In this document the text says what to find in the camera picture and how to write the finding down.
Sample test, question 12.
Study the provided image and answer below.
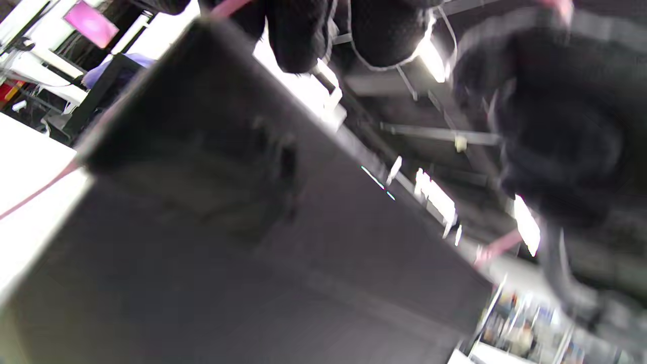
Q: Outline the person's left hand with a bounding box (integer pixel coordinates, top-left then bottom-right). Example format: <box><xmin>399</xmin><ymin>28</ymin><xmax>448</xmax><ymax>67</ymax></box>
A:
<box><xmin>265</xmin><ymin>0</ymin><xmax>647</xmax><ymax>231</ymax></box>

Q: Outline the long ceiling light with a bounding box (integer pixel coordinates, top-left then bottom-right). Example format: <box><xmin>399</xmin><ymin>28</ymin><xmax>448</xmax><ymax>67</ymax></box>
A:
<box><xmin>513</xmin><ymin>194</ymin><xmax>542</xmax><ymax>257</ymax></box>
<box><xmin>413</xmin><ymin>28</ymin><xmax>451</xmax><ymax>84</ymax></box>
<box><xmin>413</xmin><ymin>168</ymin><xmax>458</xmax><ymax>225</ymax></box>

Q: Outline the shelf with colourful goods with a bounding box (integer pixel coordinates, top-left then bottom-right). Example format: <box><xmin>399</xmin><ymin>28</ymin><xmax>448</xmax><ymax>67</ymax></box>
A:
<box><xmin>473</xmin><ymin>281</ymin><xmax>615</xmax><ymax>364</ymax></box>

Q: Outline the large black box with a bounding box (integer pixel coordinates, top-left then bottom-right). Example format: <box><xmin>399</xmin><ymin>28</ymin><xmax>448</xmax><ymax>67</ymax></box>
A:
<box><xmin>0</xmin><ymin>18</ymin><xmax>493</xmax><ymax>364</ymax></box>

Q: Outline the purple cloth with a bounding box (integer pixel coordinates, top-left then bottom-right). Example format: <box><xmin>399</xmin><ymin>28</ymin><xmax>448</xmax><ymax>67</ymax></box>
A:
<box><xmin>82</xmin><ymin>53</ymin><xmax>155</xmax><ymax>89</ymax></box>

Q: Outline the black stand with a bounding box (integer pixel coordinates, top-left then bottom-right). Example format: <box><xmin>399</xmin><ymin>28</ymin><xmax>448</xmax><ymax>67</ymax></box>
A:
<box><xmin>65</xmin><ymin>54</ymin><xmax>143</xmax><ymax>138</ymax></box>

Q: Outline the monitor with pink screen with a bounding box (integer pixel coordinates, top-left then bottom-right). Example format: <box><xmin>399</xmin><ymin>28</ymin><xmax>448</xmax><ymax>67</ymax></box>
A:
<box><xmin>63</xmin><ymin>0</ymin><xmax>120</xmax><ymax>49</ymax></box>

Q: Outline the red box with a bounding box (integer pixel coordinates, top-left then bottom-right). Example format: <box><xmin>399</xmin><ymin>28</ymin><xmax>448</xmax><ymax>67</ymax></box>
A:
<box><xmin>0</xmin><ymin>80</ymin><xmax>24</xmax><ymax>103</ymax></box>

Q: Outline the white desk frame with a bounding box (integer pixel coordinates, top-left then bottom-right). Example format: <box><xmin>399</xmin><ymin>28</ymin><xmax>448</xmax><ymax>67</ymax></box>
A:
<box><xmin>0</xmin><ymin>48</ymin><xmax>89</xmax><ymax>107</ymax></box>

